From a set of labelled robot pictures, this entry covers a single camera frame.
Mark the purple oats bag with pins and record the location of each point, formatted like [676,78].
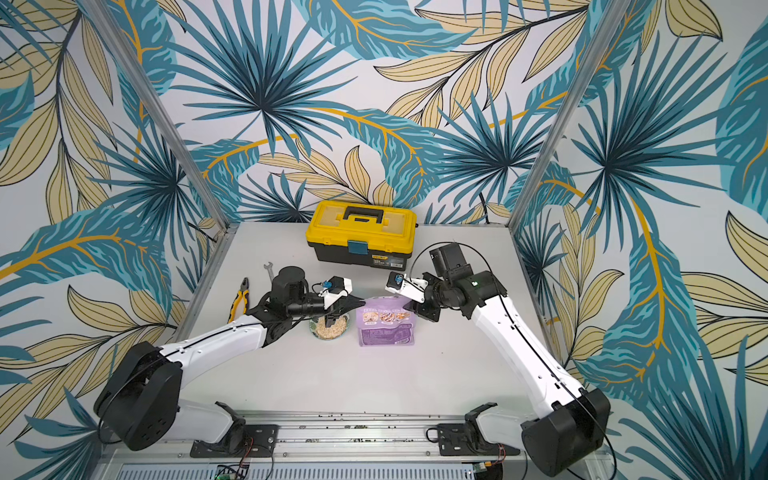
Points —
[384,321]

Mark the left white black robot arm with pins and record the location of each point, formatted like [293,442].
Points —
[141,404]

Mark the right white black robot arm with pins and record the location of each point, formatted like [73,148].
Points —
[566,422]

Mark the green leaf pattern bowl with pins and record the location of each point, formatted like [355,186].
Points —
[321,331]

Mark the silver open-end wrench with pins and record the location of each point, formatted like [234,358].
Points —
[269,269]

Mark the yellow black pliers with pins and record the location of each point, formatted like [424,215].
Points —
[241,302]

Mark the yellow black plastic toolbox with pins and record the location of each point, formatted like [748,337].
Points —
[365,235]

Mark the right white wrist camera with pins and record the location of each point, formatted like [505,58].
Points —
[400,284]

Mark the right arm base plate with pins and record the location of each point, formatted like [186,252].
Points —
[463,439]

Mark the aluminium mounting rail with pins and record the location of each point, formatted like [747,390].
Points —
[344,437]

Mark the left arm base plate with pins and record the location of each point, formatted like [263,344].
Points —
[249,440]

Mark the right aluminium frame post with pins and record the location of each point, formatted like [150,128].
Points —
[605,30]

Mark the aluminium frame post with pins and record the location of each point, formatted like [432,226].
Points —
[605,30]
[118,44]

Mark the left aluminium frame post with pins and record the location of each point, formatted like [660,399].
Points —
[118,44]

